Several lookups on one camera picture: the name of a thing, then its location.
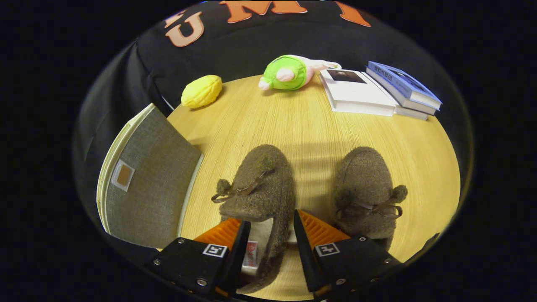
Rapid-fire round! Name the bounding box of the green and pink plush toy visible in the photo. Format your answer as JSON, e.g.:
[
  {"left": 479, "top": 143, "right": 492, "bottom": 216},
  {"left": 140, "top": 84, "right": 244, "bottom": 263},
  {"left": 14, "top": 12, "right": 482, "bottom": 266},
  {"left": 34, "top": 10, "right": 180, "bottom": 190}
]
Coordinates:
[{"left": 258, "top": 55, "right": 342, "bottom": 91}]

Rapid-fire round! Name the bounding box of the blue cover book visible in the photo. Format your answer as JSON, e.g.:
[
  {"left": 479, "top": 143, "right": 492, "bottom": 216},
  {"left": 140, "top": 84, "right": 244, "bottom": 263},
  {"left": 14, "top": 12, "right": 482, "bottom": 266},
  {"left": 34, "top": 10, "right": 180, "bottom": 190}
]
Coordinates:
[{"left": 366, "top": 61, "right": 443, "bottom": 112}]

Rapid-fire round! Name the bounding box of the yellow plush toy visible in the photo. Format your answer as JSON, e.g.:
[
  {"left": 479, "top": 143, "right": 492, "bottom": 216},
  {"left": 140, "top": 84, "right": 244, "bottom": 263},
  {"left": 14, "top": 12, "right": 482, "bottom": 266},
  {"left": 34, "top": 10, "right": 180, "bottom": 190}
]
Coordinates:
[{"left": 181, "top": 75, "right": 223, "bottom": 109}]

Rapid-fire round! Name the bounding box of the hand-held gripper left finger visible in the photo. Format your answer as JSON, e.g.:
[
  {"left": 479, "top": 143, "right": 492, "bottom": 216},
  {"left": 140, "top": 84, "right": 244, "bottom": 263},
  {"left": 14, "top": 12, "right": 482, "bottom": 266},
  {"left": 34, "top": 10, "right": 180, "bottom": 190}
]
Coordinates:
[{"left": 145, "top": 218, "right": 251, "bottom": 299}]

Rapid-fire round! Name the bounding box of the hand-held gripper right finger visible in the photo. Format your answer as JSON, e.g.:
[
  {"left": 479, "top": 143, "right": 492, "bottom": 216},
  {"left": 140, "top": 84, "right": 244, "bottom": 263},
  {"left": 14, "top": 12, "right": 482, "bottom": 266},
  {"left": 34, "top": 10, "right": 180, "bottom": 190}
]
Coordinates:
[{"left": 293, "top": 209, "right": 405, "bottom": 299}]

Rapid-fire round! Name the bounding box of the grey fabric storage box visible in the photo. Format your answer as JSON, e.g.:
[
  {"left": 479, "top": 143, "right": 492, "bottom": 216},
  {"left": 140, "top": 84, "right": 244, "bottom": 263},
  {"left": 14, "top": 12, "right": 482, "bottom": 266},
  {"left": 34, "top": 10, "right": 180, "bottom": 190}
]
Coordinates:
[{"left": 96, "top": 103, "right": 205, "bottom": 249}]

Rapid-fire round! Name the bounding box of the white book with dark photo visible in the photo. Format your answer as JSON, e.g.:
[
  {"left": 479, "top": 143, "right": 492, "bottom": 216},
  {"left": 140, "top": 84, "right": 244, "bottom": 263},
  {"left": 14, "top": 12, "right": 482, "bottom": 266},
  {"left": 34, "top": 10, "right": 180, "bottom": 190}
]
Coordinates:
[{"left": 320, "top": 68, "right": 398, "bottom": 117}]

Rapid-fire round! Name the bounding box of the brown fuzzy shoe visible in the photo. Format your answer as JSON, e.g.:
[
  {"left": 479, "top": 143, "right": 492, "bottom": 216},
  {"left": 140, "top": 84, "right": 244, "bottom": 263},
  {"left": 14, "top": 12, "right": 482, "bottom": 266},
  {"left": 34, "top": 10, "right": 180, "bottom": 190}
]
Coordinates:
[
  {"left": 211, "top": 144, "right": 296, "bottom": 294},
  {"left": 334, "top": 146, "right": 408, "bottom": 251}
]

